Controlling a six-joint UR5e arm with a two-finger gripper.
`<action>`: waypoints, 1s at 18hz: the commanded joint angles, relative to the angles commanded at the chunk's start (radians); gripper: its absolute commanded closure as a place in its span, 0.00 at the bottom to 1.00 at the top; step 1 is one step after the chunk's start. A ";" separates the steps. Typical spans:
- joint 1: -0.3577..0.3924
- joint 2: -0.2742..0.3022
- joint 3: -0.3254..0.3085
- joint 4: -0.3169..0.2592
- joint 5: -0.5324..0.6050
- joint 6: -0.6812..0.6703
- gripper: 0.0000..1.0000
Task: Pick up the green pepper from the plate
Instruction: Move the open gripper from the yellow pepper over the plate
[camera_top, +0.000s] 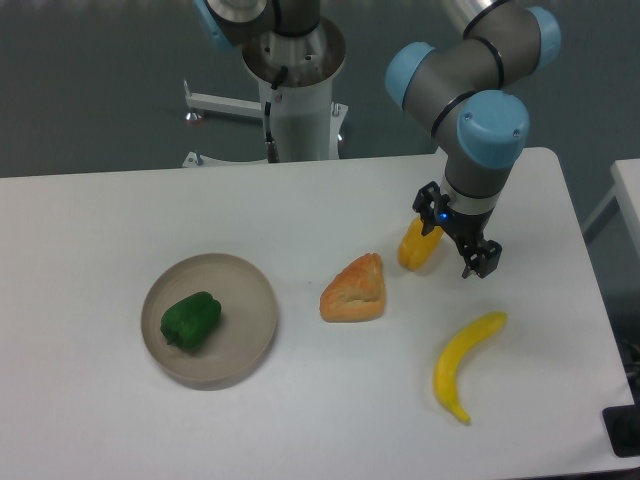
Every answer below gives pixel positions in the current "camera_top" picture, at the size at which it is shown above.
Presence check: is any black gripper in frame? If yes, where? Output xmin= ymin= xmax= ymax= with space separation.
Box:
xmin=412 ymin=181 xmax=502 ymax=279

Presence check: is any green bell pepper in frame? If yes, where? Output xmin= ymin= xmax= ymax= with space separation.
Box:
xmin=160 ymin=291 xmax=222 ymax=350

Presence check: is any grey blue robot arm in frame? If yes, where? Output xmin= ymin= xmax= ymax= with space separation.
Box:
xmin=195 ymin=1 xmax=562 ymax=277

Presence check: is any yellow bell pepper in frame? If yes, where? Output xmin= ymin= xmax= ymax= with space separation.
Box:
xmin=397 ymin=217 xmax=444 ymax=271

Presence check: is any beige round plate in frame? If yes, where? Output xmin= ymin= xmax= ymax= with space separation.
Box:
xmin=140 ymin=253 xmax=279 ymax=390

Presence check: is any orange pastry bread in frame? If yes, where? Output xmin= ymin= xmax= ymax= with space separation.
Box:
xmin=319 ymin=253 xmax=386 ymax=323

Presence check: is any yellow banana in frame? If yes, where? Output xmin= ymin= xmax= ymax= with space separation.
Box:
xmin=432 ymin=311 xmax=508 ymax=425

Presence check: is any white side table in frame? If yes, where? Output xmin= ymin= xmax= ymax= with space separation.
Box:
xmin=581 ymin=158 xmax=640 ymax=252

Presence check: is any black device at table edge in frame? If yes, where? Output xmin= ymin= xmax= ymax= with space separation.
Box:
xmin=602 ymin=404 xmax=639 ymax=458

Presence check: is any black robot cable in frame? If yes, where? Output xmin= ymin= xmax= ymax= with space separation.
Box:
xmin=263 ymin=65 xmax=289 ymax=164

